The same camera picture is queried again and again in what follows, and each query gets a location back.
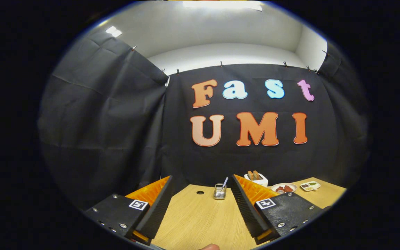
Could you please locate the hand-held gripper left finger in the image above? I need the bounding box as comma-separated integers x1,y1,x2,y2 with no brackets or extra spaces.
84,175,173,245

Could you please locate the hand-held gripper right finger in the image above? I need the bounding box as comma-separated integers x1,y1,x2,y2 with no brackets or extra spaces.
231,174,332,245

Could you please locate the white divided sauce dish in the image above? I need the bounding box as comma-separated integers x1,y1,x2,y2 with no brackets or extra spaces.
300,181,321,192

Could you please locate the wire mesh holder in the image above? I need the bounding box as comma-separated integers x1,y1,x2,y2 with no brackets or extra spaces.
214,183,227,200

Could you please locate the wooden table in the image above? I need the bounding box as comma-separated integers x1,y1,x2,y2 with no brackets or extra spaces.
150,177,347,250

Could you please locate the ceiling light panel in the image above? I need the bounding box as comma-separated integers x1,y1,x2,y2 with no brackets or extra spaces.
105,26,123,38
183,0,263,11

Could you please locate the white toaster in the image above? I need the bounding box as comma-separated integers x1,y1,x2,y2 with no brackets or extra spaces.
244,170,268,187

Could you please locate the white bowl with red food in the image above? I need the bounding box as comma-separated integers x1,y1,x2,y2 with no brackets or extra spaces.
271,183,298,194

